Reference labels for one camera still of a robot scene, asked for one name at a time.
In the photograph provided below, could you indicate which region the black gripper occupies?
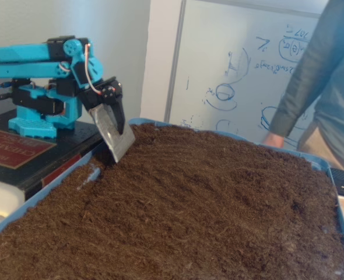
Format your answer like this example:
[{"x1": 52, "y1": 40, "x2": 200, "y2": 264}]
[{"x1": 78, "y1": 76, "x2": 136, "y2": 164}]

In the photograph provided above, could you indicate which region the brown soil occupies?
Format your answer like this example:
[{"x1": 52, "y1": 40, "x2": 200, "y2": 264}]
[{"x1": 0, "y1": 122, "x2": 344, "y2": 280}]

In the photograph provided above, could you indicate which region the person right forearm green sleeve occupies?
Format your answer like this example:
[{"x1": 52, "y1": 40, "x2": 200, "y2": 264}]
[{"x1": 269, "y1": 64, "x2": 332, "y2": 138}]

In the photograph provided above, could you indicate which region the teal five-joint robot arm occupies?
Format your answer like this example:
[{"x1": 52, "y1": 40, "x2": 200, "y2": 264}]
[{"x1": 0, "y1": 35, "x2": 104, "y2": 139}]

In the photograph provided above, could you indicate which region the person right hand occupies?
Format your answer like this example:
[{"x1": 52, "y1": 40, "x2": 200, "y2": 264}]
[{"x1": 262, "y1": 130, "x2": 285, "y2": 148}]

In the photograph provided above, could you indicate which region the black chemistry physics handbook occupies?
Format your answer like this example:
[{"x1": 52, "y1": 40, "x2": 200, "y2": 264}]
[{"x1": 0, "y1": 109, "x2": 104, "y2": 225}]

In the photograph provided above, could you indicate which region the blue plastic tray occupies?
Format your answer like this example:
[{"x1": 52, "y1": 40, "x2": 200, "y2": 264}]
[{"x1": 0, "y1": 117, "x2": 344, "y2": 280}]

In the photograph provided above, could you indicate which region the whiteboard with blue drawings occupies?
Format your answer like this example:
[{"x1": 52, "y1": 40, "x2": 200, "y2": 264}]
[{"x1": 164, "y1": 0, "x2": 329, "y2": 146}]

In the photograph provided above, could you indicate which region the white red wrist servo cable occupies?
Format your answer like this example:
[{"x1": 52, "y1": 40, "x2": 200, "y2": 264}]
[{"x1": 83, "y1": 43, "x2": 103, "y2": 96}]

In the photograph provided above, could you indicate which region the white red shoulder servo cable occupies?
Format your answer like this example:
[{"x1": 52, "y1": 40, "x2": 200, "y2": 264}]
[{"x1": 58, "y1": 61, "x2": 72, "y2": 75}]

